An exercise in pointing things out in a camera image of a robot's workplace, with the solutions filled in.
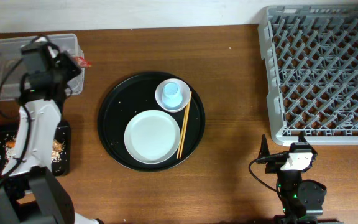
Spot red snack wrapper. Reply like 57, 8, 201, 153
74, 57, 92, 68

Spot rice and food leftovers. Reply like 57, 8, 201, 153
0, 126, 71, 165

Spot wooden chopstick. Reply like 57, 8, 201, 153
177, 101, 190, 159
183, 92, 192, 148

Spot light blue cup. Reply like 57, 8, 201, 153
162, 82, 183, 108

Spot white bowl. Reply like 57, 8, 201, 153
155, 78, 191, 113

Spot pale green plate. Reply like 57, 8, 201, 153
124, 110, 181, 164

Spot orange carrot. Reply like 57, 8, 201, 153
5, 141, 16, 148

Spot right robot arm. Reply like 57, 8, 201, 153
248, 134, 340, 224

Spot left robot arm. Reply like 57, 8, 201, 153
0, 35, 102, 224

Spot grey dishwasher rack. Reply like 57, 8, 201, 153
258, 5, 358, 146

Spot clear plastic bin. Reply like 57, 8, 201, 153
0, 34, 85, 101

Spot round black serving tray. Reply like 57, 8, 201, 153
98, 71, 206, 172

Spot black rectangular tray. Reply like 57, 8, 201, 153
0, 120, 71, 176

